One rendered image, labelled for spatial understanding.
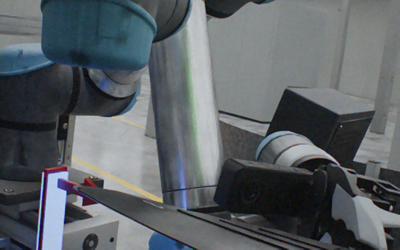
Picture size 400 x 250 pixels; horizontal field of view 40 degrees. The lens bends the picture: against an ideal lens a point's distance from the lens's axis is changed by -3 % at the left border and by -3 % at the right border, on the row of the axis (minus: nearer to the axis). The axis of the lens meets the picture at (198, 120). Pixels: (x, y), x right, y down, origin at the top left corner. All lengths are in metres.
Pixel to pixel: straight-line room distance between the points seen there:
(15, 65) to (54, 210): 0.52
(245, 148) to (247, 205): 2.02
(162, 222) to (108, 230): 0.64
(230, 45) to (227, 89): 0.83
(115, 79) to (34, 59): 0.14
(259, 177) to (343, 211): 0.09
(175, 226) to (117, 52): 0.11
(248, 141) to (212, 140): 1.89
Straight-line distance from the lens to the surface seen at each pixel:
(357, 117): 1.07
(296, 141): 0.67
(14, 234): 0.99
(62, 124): 2.54
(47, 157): 1.00
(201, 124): 0.62
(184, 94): 0.62
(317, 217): 0.50
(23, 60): 0.97
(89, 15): 0.35
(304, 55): 10.80
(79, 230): 0.92
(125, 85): 1.01
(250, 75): 10.35
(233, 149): 2.60
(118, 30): 0.35
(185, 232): 0.33
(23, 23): 2.33
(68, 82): 1.00
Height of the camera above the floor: 1.31
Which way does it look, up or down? 8 degrees down
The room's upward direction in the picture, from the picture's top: 8 degrees clockwise
